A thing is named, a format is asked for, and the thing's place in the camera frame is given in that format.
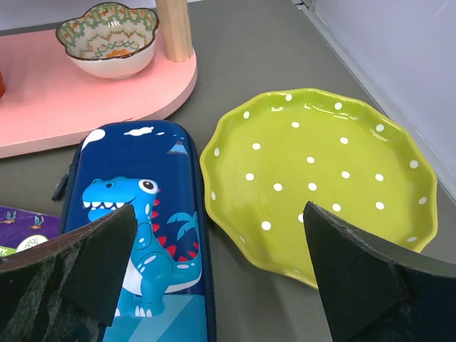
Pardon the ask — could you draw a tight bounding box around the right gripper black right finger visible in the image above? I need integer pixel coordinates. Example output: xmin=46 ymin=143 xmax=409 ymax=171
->
xmin=304 ymin=202 xmax=455 ymax=341

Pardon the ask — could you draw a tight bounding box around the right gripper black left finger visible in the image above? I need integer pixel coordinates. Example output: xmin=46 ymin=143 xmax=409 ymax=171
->
xmin=1 ymin=205 xmax=138 ymax=341

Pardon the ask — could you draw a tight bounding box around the purple paperback book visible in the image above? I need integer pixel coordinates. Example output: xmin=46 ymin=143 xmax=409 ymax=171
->
xmin=0 ymin=206 xmax=61 ymax=257

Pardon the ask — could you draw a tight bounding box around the blue dinosaur pencil case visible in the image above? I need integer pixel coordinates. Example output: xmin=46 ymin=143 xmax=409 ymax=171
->
xmin=54 ymin=120 xmax=217 ymax=341

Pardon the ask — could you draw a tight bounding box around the green polka dot plate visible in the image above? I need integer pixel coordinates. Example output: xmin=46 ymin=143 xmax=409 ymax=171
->
xmin=199 ymin=88 xmax=438 ymax=287

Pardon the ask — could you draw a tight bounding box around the pink three-tier shelf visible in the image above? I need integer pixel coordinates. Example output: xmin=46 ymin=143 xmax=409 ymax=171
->
xmin=1 ymin=1 xmax=197 ymax=157

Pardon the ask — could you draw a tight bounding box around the patterned flower-shaped bowl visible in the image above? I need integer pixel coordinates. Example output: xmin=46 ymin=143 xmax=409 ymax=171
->
xmin=56 ymin=2 xmax=160 ymax=79

